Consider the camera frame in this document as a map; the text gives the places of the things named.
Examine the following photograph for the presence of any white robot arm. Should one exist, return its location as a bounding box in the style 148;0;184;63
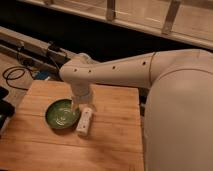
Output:
60;49;213;171

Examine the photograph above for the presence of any black coiled cable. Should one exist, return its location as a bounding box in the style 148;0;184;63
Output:
2;65;34;91

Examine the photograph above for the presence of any blue object on floor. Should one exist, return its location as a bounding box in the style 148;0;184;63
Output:
34;71;50;80

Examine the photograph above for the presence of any green ceramic bowl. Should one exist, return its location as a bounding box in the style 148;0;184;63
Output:
45;99;81;129

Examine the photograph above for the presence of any black clamp on rail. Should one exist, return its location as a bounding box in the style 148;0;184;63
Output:
48;41;67;55

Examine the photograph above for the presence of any white plastic bottle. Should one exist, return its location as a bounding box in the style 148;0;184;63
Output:
76;107;93;136

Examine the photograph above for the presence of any wooden rail along floor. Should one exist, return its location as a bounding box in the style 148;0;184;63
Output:
0;25;100;75

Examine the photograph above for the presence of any black device at left edge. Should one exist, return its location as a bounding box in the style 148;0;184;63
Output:
0;86;15;129

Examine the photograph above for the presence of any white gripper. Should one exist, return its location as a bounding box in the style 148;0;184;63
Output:
71;83;93;111

